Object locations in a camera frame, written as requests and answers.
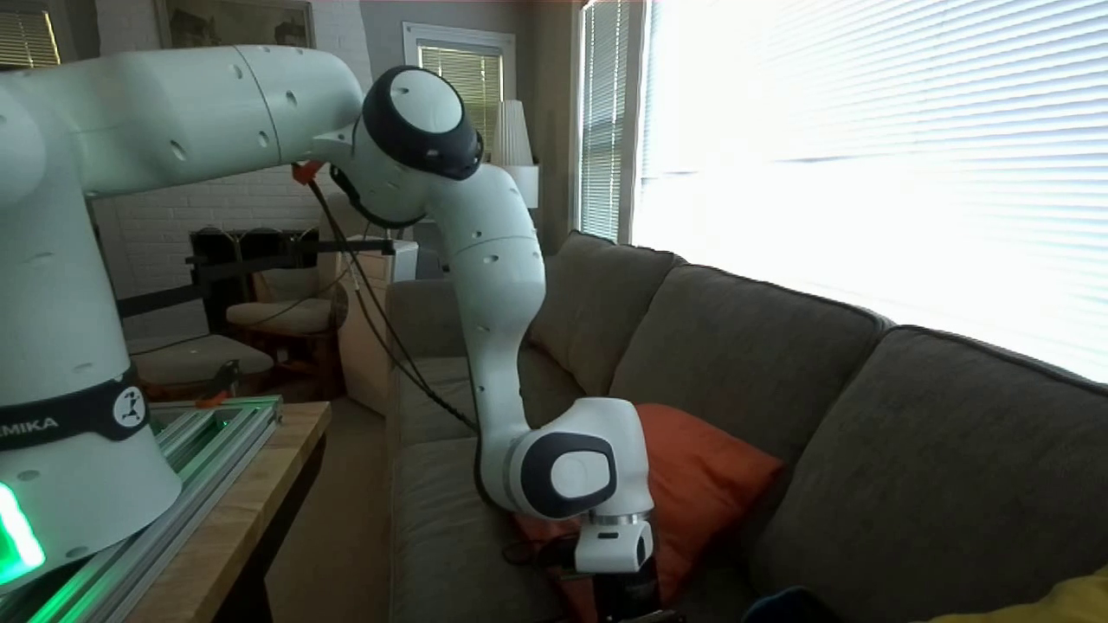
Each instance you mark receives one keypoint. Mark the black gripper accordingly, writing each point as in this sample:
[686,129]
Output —
[624,592]

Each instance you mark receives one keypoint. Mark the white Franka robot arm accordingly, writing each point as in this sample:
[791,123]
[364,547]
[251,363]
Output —
[173,116]

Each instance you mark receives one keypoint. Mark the white wrist adapter block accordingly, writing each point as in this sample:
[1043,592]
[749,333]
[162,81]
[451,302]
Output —
[610,543]

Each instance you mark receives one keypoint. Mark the orange pillow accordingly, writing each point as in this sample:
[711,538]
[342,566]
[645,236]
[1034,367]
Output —
[705,485]

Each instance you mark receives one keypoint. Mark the black boxy device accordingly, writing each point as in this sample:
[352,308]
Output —
[786,608]

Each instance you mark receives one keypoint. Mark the grey fabric sofa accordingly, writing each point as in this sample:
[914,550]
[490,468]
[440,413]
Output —
[946,463]

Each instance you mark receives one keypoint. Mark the cream boxy furniture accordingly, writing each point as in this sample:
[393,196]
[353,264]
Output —
[368,346]

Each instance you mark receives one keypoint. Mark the wooden table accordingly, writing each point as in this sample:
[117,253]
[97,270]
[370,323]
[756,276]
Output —
[247,508]

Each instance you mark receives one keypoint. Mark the yellow pillow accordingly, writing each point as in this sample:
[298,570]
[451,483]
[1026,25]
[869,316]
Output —
[1073,600]

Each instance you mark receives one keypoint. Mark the beige upholstered footstool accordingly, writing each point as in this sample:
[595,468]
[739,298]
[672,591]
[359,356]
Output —
[196,360]

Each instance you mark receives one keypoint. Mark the large white window blinds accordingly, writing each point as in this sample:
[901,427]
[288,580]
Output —
[901,150]

